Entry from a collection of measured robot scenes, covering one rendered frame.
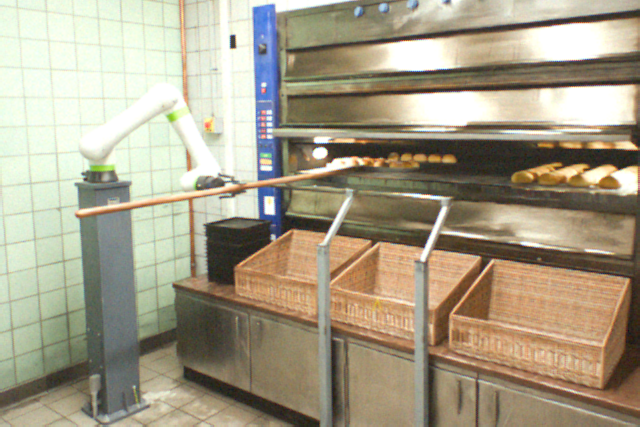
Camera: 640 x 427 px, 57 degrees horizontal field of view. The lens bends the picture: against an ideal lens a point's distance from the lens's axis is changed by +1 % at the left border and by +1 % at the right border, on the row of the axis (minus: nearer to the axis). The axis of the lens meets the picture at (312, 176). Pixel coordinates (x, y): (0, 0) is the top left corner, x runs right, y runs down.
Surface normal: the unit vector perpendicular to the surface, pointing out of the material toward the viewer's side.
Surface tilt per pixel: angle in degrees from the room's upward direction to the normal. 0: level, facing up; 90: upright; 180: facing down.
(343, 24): 90
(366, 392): 88
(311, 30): 90
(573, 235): 70
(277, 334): 90
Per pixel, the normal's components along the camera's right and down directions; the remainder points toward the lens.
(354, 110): -0.59, -0.25
